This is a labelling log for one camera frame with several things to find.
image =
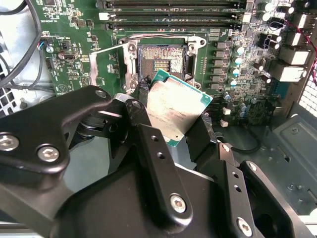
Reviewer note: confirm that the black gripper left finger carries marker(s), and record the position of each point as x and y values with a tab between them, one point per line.
37	124

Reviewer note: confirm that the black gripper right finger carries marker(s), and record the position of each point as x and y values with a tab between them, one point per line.
205	148

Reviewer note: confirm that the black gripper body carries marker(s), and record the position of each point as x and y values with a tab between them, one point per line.
111	203

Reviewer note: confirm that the silver CPU chip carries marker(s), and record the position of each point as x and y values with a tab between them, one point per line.
173	104

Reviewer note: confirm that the metal socket cover frame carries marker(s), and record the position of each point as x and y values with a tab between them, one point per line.
92	69

